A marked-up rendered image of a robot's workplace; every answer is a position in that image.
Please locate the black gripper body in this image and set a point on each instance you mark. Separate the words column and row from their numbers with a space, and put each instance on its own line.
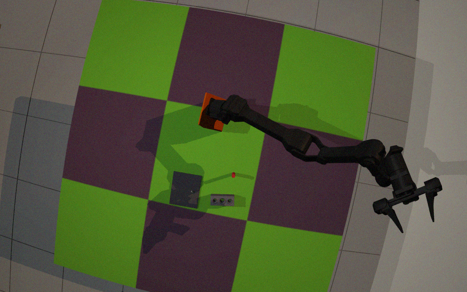
column 403, row 187

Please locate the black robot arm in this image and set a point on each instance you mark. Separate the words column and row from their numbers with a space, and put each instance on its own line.
column 370, row 153

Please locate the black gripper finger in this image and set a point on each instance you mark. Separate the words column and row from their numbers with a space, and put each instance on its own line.
column 391, row 213
column 430, row 200

